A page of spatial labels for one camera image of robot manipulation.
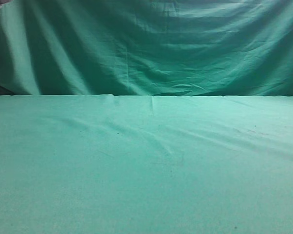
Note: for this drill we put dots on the green table cloth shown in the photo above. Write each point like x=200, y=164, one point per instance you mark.
x=146, y=165

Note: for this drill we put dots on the green backdrop cloth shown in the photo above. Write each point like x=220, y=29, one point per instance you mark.
x=147, y=47

